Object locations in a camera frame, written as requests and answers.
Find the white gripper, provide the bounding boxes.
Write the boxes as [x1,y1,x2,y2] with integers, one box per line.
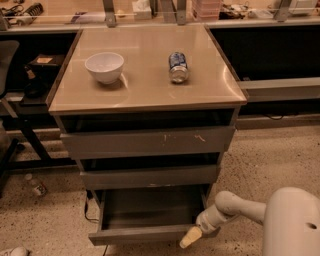
[179,209,222,249]

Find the grey middle drawer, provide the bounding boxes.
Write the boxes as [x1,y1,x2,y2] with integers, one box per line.
[80,165,219,190]

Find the pink plastic crate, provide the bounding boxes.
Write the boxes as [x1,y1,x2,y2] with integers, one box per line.
[191,0,222,21]

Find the black box with label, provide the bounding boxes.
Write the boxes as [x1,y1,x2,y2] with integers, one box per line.
[28,54,65,79]

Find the white tissue box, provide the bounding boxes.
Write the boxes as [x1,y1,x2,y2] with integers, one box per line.
[132,0,152,20]

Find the clear plastic bottle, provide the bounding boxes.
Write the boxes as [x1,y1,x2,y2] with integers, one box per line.
[25,173,47,196]

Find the white bowl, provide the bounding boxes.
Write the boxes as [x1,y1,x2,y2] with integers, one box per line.
[85,52,124,84]

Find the white shoe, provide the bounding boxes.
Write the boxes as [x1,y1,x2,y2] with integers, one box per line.
[0,246,29,256]

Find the grey bottom drawer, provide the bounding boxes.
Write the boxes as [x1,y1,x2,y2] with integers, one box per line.
[89,185,208,246]

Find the grey top drawer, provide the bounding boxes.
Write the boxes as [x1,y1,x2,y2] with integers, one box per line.
[61,126,235,159]

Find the black coiled spring tool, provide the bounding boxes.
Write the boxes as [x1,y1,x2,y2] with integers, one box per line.
[17,2,44,26]

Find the blue soda can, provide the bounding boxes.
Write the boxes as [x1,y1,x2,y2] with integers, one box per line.
[169,52,189,83]

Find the black floor cable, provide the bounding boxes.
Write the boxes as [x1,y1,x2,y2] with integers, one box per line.
[83,191,109,256]

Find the grey metal shelf rail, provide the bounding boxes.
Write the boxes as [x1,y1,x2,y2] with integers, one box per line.
[239,77,320,102]

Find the grey drawer cabinet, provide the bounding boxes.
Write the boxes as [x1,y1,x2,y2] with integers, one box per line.
[45,23,250,201]

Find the grey drawer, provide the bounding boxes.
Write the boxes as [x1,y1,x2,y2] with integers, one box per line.
[89,185,208,246]
[80,165,219,190]
[61,126,235,159]

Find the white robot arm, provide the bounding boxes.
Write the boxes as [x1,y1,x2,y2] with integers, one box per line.
[180,187,320,256]

